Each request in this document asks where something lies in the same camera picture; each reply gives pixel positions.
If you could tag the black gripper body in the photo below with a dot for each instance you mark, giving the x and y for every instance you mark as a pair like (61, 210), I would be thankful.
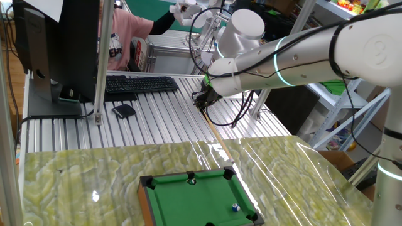
(208, 94)

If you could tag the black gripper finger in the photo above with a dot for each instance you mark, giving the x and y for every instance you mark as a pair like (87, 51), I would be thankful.
(198, 100)
(211, 103)

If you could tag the black sleeved forearm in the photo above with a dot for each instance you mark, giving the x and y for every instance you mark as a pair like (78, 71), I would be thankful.
(161, 26)

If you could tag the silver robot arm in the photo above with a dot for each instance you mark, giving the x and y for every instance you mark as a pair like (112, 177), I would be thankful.
(298, 62)

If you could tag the green six pool ball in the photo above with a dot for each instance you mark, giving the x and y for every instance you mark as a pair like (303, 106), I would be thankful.
(192, 181)

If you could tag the mini pool table green felt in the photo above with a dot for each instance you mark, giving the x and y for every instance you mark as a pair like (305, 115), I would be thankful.
(201, 204)

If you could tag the blue ten pool ball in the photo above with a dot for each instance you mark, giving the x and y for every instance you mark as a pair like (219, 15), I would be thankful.
(235, 207)

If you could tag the black keyboard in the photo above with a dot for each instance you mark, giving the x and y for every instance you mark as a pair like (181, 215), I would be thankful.
(141, 84)

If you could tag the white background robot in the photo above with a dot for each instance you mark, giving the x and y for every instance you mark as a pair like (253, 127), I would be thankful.
(208, 31)

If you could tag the black computer mouse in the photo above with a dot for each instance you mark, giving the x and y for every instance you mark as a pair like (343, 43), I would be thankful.
(124, 110)

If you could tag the white handheld device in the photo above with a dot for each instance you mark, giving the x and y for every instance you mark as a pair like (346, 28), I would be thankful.
(191, 15)

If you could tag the dark panel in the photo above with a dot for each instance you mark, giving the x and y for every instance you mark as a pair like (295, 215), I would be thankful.
(292, 110)

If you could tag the person in pink shirt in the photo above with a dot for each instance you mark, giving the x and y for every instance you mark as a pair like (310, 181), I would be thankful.
(121, 40)

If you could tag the green board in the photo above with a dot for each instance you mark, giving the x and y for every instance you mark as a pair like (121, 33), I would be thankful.
(147, 11)

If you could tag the white metal shelving rack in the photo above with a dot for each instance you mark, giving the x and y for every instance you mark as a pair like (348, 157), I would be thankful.
(336, 103)

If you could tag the black phone green case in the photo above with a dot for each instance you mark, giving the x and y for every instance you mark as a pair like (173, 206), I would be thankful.
(69, 94)

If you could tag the black computer monitor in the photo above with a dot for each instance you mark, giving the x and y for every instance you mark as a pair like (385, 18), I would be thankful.
(78, 47)

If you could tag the colourful toys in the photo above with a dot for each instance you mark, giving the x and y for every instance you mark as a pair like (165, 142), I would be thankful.
(339, 138)

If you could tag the open cardboard box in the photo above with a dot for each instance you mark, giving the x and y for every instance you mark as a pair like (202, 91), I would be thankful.
(336, 160)

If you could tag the green marble pattern mat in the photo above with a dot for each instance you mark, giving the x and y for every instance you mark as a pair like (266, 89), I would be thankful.
(78, 182)

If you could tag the black device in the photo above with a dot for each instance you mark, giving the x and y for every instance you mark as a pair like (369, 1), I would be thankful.
(355, 172)

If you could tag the colourful packages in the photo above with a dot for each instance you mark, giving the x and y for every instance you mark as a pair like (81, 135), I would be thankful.
(348, 4)

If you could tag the brown cardboard carton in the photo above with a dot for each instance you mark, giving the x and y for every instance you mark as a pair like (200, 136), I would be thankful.
(378, 110)

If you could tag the white paper sheet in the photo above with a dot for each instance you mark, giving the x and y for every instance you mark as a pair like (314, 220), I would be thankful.
(47, 7)

